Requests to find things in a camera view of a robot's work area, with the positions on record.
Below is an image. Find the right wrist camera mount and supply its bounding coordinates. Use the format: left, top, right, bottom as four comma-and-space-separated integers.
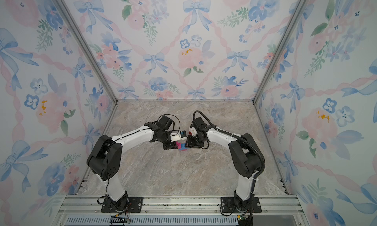
188, 125, 197, 137

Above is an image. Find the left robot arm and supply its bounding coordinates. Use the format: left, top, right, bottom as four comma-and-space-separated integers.
86, 115, 187, 213

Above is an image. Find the blue lego brick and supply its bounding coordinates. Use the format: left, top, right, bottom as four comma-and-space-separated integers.
180, 143, 187, 151

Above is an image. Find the aluminium corner post left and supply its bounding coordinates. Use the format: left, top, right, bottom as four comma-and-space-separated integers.
52, 0, 118, 104

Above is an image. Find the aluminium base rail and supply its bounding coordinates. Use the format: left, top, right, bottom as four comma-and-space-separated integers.
52, 195, 309, 226

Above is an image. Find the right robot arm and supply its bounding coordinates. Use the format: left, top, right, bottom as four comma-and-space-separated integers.
185, 117, 265, 213

